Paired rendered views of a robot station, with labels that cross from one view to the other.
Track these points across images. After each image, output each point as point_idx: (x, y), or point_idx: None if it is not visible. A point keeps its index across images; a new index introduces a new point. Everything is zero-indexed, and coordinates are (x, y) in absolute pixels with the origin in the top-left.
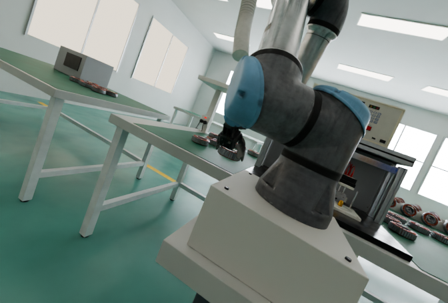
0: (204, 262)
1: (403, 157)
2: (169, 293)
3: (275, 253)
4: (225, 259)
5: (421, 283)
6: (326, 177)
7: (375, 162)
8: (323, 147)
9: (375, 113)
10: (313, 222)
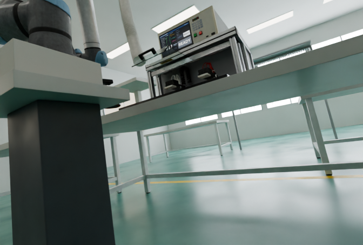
0: None
1: (227, 32)
2: (132, 243)
3: None
4: None
5: (232, 83)
6: (38, 31)
7: (214, 48)
8: (30, 20)
9: (198, 21)
10: None
